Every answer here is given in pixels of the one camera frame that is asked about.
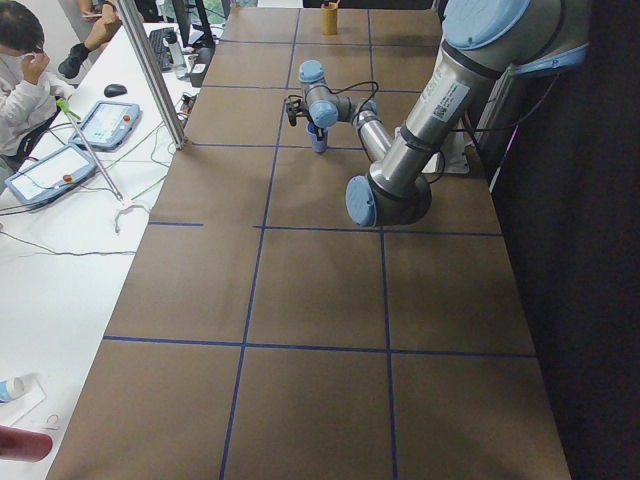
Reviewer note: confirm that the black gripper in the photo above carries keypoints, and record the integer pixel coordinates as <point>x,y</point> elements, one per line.
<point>318,129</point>

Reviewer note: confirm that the blue ribbed plastic cup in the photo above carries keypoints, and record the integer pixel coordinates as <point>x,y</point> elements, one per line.
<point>318,146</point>

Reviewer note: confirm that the yellow bamboo cup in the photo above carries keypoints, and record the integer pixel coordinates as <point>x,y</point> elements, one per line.
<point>329,18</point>

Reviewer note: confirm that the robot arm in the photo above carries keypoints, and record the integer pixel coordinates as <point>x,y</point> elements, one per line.
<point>480,41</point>

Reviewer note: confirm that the clear water bottle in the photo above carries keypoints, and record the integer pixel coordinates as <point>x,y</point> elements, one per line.
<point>179,66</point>

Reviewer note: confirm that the black keyboard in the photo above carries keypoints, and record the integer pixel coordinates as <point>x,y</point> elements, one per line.
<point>160,49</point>

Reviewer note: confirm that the teach pendant far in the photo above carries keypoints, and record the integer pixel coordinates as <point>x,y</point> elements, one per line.
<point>108,123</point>

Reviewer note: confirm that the teach pendant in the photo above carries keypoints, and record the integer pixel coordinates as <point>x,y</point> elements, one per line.
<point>108,123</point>
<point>49,178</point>

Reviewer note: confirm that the black computer mouse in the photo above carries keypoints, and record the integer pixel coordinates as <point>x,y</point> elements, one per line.
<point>114,90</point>

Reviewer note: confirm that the teach pendant near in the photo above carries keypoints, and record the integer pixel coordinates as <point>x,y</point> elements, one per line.
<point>49,178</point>

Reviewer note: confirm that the reacher grabber tool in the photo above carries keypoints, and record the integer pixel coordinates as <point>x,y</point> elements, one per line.
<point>125,204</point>

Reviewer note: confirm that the person in white shirt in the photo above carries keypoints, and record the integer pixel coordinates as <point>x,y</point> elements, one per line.
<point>29,91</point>

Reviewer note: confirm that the white blue tube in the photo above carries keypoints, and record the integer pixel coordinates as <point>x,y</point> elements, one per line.
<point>11,389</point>

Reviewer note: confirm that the red cylinder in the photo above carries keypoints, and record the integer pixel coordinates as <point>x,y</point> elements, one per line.
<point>23,445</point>

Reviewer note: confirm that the white camera mast pedestal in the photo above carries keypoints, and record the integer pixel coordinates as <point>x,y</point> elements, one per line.
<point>451,159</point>

